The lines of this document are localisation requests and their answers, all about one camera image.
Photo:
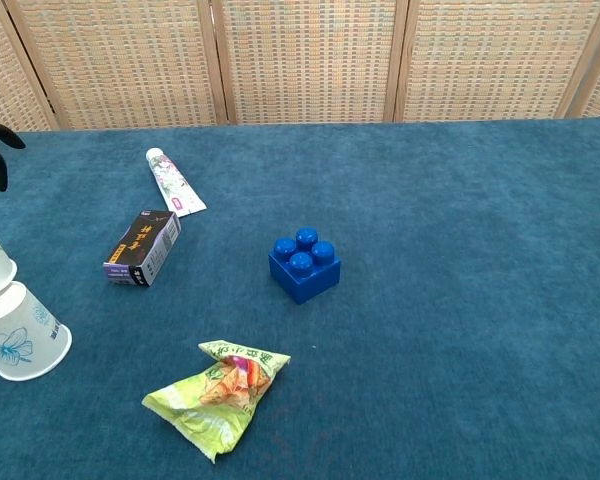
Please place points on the white paper cup blue flower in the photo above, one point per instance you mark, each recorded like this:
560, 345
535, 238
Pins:
25, 340

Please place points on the black cardboard box gold lettering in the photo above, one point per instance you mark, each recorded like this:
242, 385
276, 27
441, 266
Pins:
140, 250

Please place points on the white floral toothpaste tube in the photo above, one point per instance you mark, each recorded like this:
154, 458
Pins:
172, 182

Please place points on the green snack bag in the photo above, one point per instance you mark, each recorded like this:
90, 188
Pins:
215, 400

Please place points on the blue plastic building brick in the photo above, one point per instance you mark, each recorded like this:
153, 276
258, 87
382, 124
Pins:
305, 275

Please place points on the blue table mat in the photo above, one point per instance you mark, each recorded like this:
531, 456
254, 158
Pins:
430, 250

